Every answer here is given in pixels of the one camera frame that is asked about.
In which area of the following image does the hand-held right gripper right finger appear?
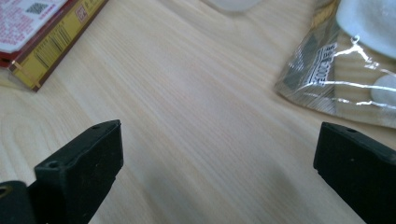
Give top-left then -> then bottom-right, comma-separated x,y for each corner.
313,121 -> 396,224

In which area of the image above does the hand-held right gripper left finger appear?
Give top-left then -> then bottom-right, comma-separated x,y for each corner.
27,119 -> 124,224

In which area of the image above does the clear orange and white packet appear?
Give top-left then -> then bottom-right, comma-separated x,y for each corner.
274,0 -> 396,129

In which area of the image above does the yellow and red box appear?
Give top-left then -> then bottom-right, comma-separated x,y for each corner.
0,0 -> 110,92

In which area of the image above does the translucent plastic container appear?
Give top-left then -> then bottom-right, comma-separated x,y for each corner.
200,0 -> 264,13

